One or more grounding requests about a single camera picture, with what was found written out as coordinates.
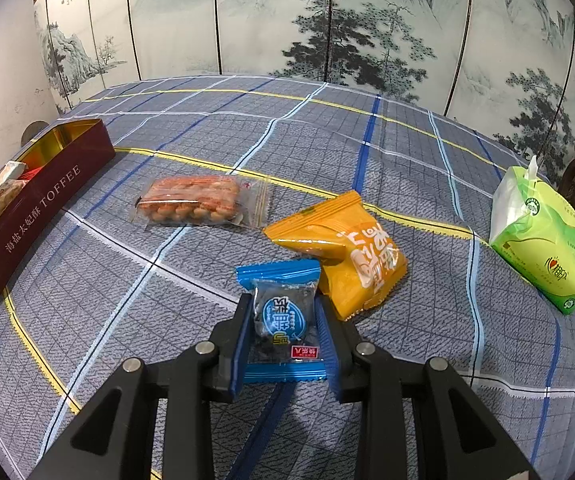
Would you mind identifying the blue plaid tablecloth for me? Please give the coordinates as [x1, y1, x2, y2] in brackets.
[0, 76, 575, 479]

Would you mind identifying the green tissue pack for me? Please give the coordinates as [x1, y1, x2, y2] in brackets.
[489, 157, 575, 314]

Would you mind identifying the painted folding screen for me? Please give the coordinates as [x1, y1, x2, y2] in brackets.
[33, 0, 575, 177]

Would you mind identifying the round stone millstone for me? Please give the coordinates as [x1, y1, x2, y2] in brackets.
[20, 120, 49, 146]

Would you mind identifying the red snack packet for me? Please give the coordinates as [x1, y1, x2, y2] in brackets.
[18, 167, 41, 181]

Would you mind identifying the dark blue candy packet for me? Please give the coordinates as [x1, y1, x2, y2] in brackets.
[237, 259, 325, 384]

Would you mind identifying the red gold toffee tin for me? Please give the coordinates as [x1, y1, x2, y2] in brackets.
[0, 118, 115, 295]

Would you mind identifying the clear almond bag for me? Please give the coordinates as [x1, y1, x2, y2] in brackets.
[134, 174, 270, 229]

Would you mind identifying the white blue cracker packet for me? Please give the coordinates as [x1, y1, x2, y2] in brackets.
[0, 160, 27, 186]

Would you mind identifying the orange snack packet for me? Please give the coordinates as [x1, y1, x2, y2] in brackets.
[264, 191, 408, 321]

